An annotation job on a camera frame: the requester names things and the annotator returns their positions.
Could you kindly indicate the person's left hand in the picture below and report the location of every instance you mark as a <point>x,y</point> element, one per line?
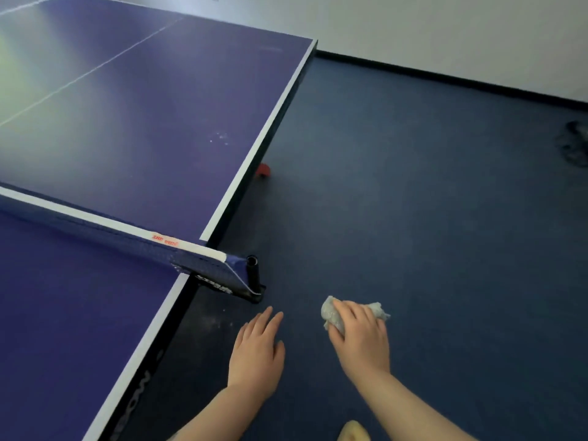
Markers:
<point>255,358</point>

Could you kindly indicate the dark blue table tennis net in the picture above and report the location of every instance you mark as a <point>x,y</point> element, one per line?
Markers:
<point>138,250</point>

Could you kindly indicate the black net post clamp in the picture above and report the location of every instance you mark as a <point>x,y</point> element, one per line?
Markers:
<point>252,270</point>

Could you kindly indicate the grey cleaning cloth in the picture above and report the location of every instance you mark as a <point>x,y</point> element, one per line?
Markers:
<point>330,314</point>

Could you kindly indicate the person's right forearm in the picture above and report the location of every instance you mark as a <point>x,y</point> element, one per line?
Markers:
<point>409,417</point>

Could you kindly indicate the person's right hand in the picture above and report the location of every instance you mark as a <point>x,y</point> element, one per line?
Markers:
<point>365,349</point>

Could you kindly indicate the cream right slipper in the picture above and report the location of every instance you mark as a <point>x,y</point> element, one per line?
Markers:
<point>353,432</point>

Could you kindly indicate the person's left forearm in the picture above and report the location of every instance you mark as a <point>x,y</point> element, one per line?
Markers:
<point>220,417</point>

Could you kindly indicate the blue table tennis table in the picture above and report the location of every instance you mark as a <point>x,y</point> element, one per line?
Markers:
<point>138,110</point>

